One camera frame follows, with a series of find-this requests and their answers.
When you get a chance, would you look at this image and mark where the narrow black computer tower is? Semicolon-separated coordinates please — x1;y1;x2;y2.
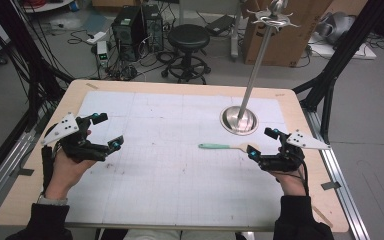
142;3;165;53

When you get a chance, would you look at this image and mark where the white power strip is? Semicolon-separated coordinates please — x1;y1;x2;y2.
85;30;108;45

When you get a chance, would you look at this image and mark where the black round stool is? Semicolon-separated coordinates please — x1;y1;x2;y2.
160;23;213;85

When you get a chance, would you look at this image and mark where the person's right hand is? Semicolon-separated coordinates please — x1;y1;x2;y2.
269;169;309;198

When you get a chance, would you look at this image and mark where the green handled wooden spatula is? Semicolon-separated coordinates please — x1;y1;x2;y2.
197;142;262;155

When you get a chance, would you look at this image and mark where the white round table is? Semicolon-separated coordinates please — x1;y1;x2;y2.
22;0;76;14

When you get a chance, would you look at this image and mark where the person's left hand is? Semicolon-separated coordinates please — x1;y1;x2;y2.
44;148;97;201

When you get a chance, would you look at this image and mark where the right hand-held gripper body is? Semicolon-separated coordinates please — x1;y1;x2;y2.
258;130;332;174

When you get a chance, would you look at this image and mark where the white flat board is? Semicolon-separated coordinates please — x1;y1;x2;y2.
307;32;378;61

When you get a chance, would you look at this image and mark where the black flat device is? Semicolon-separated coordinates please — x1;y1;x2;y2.
205;14;237;37

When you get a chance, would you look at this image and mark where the large black computer tower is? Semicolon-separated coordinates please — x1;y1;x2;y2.
111;4;148;63

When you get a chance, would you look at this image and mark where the white grid mat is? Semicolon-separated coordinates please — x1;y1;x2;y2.
64;90;289;228

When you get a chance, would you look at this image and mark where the silver metal utensil stand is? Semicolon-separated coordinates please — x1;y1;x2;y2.
219;0;302;136

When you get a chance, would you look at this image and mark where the brown cardboard box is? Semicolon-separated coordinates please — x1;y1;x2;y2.
240;0;335;68

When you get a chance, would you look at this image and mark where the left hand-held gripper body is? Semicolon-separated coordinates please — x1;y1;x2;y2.
40;112;110;164

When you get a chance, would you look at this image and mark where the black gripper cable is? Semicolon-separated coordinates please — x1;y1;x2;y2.
298;156;312;198

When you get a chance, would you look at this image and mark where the aluminium rail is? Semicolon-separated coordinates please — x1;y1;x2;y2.
0;109;53;221
301;108;372;240

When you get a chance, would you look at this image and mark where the grey rounded device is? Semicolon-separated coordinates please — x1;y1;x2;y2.
315;11;357;46

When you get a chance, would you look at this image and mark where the black frame post with cables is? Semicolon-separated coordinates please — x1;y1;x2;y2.
0;0;76;134

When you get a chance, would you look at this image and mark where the white metal table leg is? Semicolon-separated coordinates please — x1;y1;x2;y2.
229;0;244;62

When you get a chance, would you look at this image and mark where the white device with green light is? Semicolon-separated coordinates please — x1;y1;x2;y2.
96;40;110;68

